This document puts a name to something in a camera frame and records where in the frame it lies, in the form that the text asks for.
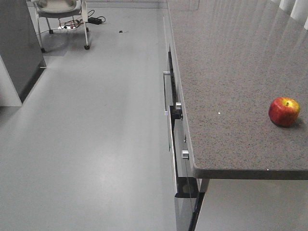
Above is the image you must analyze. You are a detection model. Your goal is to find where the red yellow apple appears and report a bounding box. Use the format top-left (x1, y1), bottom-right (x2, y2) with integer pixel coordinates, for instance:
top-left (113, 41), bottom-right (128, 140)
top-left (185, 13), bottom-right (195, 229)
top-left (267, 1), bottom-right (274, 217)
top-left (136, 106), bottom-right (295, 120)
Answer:
top-left (268, 97), bottom-right (300, 127)

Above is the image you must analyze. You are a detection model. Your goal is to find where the silver oven knob far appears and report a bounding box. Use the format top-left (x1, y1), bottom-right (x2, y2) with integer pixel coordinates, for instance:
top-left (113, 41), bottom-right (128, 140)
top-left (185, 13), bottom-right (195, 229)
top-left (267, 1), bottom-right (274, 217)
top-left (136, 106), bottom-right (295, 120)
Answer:
top-left (175, 102), bottom-right (181, 110)

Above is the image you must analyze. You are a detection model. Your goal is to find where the silver oven knob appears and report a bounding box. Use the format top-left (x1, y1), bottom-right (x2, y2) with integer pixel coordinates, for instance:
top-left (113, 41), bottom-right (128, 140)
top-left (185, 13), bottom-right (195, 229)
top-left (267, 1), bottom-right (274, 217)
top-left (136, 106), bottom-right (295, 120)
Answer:
top-left (175, 102), bottom-right (181, 110)
top-left (181, 150), bottom-right (189, 160)

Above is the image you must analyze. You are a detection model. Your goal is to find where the silver oven knob near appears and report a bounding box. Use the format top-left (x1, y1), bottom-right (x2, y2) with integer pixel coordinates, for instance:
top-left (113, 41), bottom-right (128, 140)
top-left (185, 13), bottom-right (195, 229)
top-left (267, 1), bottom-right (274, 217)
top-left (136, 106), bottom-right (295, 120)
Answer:
top-left (181, 150), bottom-right (189, 160)

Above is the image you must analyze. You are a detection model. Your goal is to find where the black glass oven front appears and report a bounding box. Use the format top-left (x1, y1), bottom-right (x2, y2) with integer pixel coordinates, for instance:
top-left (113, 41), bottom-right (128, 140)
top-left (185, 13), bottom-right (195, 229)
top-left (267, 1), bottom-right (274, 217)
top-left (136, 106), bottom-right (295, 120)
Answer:
top-left (166, 50), bottom-right (204, 231)

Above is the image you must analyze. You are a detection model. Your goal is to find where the grey stone counter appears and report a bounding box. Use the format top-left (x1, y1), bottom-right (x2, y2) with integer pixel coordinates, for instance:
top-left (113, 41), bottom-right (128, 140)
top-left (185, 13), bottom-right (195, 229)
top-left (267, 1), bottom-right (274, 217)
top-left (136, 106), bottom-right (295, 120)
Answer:
top-left (168, 0), bottom-right (308, 180)

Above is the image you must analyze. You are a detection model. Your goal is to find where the black power adapter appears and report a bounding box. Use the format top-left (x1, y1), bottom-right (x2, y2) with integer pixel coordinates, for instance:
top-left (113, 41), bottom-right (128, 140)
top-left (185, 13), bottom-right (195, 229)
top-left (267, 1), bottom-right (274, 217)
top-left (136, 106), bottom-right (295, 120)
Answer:
top-left (88, 17), bottom-right (103, 25)

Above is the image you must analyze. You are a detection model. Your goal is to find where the white power strip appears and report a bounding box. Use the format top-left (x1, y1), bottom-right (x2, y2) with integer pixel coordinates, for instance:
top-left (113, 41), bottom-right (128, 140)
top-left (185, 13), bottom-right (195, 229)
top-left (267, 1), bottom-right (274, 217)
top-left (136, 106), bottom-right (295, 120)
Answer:
top-left (57, 26), bottom-right (76, 31)

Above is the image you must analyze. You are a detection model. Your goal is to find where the grey cabinet block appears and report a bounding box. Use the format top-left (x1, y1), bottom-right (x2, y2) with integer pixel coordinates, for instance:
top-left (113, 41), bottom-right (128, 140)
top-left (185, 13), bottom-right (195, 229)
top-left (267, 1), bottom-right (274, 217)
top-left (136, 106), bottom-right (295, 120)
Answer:
top-left (0, 0), bottom-right (46, 106)

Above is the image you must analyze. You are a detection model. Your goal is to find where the white rolling chair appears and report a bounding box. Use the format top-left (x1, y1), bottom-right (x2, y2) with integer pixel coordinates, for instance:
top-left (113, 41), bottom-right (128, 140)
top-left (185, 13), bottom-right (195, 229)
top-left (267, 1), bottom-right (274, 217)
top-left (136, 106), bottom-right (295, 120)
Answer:
top-left (31, 0), bottom-right (90, 52)

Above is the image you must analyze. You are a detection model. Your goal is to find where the silver oven handle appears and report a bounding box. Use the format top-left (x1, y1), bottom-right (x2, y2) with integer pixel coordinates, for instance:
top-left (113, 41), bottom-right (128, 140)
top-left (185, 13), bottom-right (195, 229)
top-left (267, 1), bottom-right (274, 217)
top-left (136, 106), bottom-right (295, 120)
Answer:
top-left (163, 71), bottom-right (170, 116)

